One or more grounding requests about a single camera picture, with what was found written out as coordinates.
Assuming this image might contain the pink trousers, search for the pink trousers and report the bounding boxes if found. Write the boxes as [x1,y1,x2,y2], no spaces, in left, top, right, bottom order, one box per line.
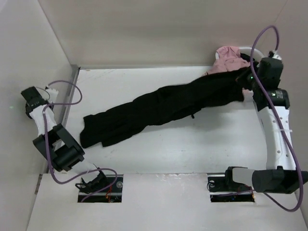
[204,45,251,94]

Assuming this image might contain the black trousers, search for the black trousers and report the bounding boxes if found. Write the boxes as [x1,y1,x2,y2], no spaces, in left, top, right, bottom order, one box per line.
[80,67,250,148]

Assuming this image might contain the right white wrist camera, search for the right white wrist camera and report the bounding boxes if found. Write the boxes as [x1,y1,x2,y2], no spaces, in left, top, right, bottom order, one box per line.
[268,50,282,60]

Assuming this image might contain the black garment in basket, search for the black garment in basket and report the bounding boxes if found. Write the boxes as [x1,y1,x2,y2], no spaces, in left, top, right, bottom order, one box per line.
[240,53,250,62]

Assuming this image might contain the white laundry basket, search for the white laundry basket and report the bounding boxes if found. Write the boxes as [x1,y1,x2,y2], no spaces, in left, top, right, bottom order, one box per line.
[239,47,265,102]

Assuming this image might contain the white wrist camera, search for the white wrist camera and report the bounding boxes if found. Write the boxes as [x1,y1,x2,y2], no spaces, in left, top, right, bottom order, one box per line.
[268,50,282,60]
[45,86,59,102]

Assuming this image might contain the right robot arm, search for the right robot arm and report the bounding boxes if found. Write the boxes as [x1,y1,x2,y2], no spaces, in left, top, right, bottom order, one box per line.
[223,57,300,194]

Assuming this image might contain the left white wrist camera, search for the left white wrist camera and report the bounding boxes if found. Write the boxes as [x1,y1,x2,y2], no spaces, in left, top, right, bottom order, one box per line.
[45,86,59,102]

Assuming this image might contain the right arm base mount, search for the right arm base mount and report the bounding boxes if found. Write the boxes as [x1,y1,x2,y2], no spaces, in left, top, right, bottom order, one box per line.
[206,173,255,203]

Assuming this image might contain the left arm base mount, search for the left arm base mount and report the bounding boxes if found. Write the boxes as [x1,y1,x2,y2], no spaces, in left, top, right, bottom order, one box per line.
[75,173,124,203]

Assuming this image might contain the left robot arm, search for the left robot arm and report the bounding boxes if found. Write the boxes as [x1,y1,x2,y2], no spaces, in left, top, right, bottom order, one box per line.
[21,86,85,172]

